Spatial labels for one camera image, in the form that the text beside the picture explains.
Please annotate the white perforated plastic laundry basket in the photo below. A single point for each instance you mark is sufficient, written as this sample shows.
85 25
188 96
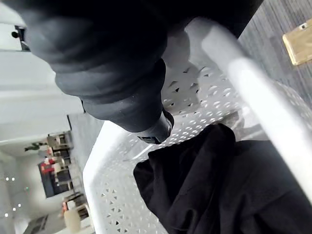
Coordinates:
212 97

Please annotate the black clothing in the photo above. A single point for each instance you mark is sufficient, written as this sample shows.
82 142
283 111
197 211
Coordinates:
219 185

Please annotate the dark shelving unit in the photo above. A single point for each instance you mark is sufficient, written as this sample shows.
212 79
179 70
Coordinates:
59 165

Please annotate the white plastic container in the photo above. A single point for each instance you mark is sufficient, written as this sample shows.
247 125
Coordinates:
72 220

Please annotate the yellow wooden board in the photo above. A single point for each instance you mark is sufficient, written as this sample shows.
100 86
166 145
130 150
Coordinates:
298 44

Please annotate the black wall fixture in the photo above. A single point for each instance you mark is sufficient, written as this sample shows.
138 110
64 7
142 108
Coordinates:
20 36

